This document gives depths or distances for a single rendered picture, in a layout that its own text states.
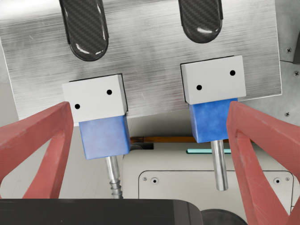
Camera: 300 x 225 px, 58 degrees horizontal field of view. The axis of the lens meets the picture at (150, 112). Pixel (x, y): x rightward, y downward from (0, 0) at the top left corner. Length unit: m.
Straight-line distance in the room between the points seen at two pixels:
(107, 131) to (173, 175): 0.66
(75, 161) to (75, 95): 0.99
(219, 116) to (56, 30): 0.17
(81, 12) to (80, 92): 0.08
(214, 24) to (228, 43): 0.02
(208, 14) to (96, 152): 0.17
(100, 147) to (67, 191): 1.03
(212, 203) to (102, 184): 0.50
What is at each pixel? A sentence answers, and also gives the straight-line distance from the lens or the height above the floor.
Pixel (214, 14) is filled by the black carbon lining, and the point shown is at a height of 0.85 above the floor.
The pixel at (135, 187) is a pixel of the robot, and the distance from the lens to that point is 0.92.
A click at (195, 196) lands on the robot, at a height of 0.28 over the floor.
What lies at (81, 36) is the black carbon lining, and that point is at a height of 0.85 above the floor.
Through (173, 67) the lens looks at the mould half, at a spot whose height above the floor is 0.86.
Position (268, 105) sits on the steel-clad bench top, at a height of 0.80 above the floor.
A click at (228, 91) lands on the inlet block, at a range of 0.25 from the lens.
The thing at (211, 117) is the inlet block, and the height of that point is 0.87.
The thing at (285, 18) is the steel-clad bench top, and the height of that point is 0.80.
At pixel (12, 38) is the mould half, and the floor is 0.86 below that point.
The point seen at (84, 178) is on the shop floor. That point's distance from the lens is 1.24.
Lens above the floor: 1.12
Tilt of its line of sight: 81 degrees down
